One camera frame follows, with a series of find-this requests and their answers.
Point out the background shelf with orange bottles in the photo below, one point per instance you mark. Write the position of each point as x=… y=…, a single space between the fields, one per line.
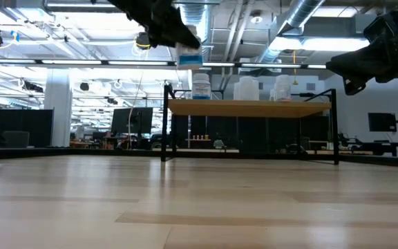
x=199 y=137

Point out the white column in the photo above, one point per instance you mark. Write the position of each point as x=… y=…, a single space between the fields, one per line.
x=57 y=103

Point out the background desk with black equipment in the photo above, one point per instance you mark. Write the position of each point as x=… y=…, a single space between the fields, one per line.
x=375 y=147

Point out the straight silver ventilation duct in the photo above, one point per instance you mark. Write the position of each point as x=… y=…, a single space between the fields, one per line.
x=204 y=17

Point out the wooden shelf with black legs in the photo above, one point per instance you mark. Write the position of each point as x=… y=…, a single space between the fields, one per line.
x=247 y=109

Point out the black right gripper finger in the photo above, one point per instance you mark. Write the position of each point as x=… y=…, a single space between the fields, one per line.
x=354 y=72
x=354 y=60

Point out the black partition panel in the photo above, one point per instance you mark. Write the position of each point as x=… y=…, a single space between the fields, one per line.
x=29 y=121

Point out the black bar with light strips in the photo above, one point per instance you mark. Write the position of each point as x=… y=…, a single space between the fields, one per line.
x=71 y=62

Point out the grey chair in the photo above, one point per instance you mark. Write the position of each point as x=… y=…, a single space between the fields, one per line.
x=16 y=140

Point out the dark monitor on arm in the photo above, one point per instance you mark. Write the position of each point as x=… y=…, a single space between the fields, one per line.
x=382 y=121

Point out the bright ceiling light panel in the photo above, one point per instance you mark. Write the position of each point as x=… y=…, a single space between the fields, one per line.
x=323 y=44

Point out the small background plant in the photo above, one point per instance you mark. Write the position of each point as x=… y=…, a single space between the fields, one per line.
x=219 y=144

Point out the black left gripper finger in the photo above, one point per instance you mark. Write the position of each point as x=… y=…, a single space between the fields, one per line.
x=173 y=34

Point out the dark background monitor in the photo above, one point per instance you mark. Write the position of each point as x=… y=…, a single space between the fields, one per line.
x=123 y=121

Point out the white melatonin bottle blue label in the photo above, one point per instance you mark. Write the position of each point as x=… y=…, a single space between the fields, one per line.
x=201 y=90
x=189 y=60

